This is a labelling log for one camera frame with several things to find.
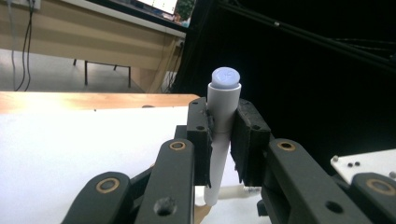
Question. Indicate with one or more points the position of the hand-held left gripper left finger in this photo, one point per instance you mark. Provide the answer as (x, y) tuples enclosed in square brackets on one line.
[(200, 140)]

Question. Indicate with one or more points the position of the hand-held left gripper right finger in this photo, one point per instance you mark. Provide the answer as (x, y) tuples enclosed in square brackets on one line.
[(250, 149)]

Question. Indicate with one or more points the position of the white pen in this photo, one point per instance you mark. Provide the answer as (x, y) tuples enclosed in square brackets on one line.
[(222, 109)]

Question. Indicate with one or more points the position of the dark round table grommet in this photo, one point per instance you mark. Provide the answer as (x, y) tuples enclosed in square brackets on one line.
[(148, 106)]

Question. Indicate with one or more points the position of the black curtain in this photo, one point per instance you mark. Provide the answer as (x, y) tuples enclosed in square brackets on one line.
[(311, 99)]

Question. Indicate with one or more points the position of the light wooden table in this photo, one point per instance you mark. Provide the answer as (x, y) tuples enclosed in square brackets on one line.
[(77, 101)]

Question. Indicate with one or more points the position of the green plant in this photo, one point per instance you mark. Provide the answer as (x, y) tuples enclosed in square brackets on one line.
[(185, 11)]

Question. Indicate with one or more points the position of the computer monitor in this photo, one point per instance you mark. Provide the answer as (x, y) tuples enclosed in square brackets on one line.
[(158, 5)]

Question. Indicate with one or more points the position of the light wooden desk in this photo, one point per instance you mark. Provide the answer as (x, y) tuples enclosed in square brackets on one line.
[(93, 40)]

